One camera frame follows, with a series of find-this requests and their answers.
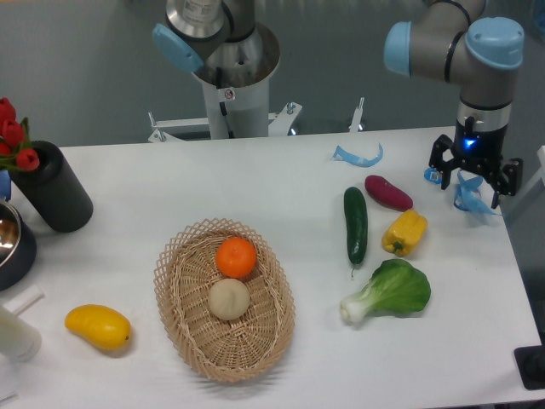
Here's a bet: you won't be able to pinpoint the green bok choy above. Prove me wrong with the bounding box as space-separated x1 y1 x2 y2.
340 259 432 324

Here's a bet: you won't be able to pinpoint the red tulip flowers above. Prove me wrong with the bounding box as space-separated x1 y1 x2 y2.
1 97 40 172

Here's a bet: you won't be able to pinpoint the blue crumpled tape strip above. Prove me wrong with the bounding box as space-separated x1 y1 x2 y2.
423 167 501 216

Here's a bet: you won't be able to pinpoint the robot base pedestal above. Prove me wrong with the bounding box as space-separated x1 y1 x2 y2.
152 1 280 140

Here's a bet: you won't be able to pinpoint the black cylindrical vase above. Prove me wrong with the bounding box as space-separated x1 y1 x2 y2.
9 141 94 233

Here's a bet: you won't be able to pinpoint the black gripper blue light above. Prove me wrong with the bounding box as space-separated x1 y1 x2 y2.
428 105 524 209

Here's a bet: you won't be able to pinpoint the white flat block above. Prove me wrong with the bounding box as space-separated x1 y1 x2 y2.
1 285 44 315

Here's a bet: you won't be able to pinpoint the woven wicker basket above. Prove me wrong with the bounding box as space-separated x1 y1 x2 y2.
154 218 295 383

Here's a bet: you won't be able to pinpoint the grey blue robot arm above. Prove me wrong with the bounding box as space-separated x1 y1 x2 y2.
383 1 525 208

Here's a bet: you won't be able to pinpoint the dark metal bowl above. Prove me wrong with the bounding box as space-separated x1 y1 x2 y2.
1 200 37 291

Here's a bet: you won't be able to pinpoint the black device table corner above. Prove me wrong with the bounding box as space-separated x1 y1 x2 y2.
514 345 544 390

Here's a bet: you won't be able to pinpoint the yellow bell pepper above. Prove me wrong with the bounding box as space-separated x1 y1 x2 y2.
381 210 428 257

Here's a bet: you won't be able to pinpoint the orange fruit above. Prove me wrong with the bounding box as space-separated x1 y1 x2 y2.
215 237 257 279

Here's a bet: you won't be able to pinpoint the green cucumber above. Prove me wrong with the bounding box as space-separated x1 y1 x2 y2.
343 187 369 271

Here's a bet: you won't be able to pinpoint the white cylindrical bottle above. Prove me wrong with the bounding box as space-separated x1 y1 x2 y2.
0 306 42 362

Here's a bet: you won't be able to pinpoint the yellow mango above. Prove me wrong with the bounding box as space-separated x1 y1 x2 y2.
65 304 132 350

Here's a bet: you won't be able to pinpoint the purple sweet potato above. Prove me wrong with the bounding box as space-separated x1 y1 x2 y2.
364 175 413 211

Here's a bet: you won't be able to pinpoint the white metal frame bracket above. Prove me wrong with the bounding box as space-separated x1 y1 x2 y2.
148 96 366 142

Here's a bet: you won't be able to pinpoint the white steamed bun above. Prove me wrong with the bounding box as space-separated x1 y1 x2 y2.
208 279 250 320

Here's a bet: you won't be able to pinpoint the blue tape strip curved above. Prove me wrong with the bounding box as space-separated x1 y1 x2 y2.
331 144 384 168

